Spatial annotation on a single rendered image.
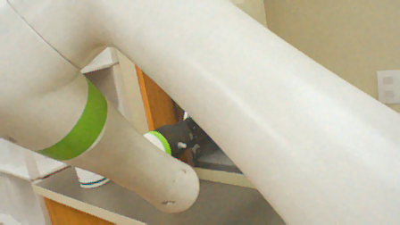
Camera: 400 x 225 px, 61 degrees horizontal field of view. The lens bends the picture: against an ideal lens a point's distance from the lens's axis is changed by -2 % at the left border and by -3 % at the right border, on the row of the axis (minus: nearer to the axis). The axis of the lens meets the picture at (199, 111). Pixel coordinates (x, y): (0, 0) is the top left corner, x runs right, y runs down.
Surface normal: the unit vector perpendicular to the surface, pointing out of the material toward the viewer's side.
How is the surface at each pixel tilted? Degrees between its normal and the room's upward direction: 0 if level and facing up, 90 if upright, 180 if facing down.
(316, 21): 90
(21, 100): 118
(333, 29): 90
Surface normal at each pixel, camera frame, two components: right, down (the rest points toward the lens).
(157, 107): 0.76, 0.01
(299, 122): -0.40, -0.32
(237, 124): -0.69, 0.12
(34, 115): 0.61, 0.55
